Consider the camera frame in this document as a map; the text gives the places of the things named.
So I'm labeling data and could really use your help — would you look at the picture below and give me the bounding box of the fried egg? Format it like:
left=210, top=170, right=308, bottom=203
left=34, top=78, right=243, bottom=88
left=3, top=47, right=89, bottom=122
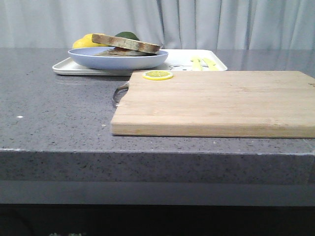
left=108, top=47, right=156, bottom=56

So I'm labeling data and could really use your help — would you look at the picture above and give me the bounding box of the bread slice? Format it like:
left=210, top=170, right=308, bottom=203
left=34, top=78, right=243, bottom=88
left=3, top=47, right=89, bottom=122
left=95, top=48, right=138, bottom=57
left=92, top=34, right=161, bottom=54

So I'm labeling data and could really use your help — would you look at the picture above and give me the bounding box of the light blue round plate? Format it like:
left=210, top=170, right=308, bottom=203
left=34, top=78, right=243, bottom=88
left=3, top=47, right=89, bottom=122
left=68, top=47, right=168, bottom=70

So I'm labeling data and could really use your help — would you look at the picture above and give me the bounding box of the white bear tray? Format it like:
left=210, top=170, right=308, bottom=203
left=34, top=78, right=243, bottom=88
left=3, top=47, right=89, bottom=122
left=53, top=49, right=227, bottom=76

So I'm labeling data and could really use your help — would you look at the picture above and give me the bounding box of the lemon slice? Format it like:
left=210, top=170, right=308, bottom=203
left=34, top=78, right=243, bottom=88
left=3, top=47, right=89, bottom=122
left=142, top=70, right=174, bottom=81

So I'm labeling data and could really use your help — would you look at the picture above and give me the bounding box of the wooden cutting board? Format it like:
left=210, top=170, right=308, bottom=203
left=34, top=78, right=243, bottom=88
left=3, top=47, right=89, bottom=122
left=111, top=71, right=315, bottom=138

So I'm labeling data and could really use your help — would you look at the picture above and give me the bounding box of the green lime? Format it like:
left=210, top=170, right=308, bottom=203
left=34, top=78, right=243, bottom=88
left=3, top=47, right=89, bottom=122
left=115, top=31, right=140, bottom=41

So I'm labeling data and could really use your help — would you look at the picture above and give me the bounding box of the white curtain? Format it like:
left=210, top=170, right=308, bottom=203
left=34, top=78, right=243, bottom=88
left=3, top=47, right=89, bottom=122
left=0, top=0, right=315, bottom=50

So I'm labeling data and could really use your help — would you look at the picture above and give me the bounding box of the rear yellow lemon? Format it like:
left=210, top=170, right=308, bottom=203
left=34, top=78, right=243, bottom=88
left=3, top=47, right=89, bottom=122
left=82, top=33, right=93, bottom=40

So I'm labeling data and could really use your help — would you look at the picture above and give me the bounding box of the yellow lemon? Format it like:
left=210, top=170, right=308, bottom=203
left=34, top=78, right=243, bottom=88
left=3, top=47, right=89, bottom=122
left=72, top=38, right=103, bottom=49
left=82, top=33, right=93, bottom=40

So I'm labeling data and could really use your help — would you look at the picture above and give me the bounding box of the front yellow lemon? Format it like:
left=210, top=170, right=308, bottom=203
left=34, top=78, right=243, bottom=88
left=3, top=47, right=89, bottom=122
left=72, top=38, right=103, bottom=49

